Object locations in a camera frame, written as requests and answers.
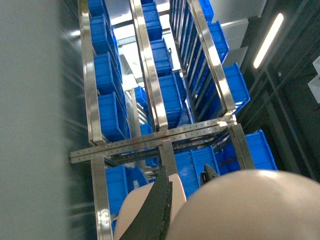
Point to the beige plastic dustpan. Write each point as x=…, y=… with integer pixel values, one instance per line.
x=241, y=205

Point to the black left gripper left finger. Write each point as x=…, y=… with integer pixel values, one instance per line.
x=153, y=220

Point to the blue plastic storage bin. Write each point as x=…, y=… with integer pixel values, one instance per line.
x=171, y=99
x=113, y=119
x=238, y=89

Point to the stainless steel shelf rack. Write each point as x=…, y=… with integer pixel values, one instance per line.
x=192, y=38

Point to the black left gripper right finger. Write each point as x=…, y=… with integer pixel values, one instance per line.
x=208, y=174

